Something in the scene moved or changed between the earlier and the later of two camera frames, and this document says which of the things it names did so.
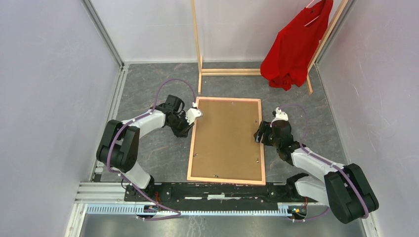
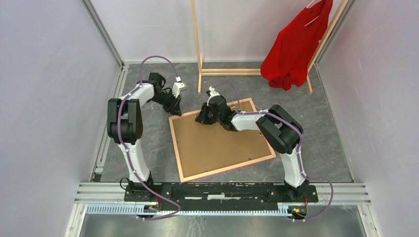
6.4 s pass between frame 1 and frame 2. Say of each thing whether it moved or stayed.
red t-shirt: stayed
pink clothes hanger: stayed
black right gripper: moved
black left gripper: moved
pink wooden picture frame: moved
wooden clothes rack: stayed
